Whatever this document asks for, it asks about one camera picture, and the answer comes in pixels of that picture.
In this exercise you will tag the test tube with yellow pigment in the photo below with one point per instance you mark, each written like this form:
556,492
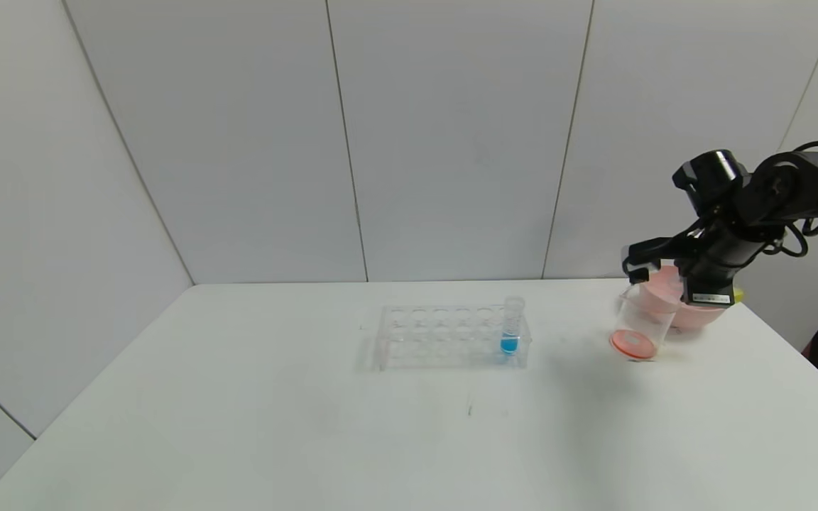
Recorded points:
738,293

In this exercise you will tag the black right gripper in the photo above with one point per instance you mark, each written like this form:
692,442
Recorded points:
711,295

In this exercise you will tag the pink bowl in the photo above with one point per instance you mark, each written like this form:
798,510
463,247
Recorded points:
700,318

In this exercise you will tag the clear glass beaker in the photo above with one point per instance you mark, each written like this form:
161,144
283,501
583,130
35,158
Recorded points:
636,344

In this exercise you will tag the test tube with blue pigment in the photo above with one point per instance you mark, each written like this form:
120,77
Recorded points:
509,345

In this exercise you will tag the clear plastic test tube rack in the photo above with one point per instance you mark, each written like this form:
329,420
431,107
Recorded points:
398,339

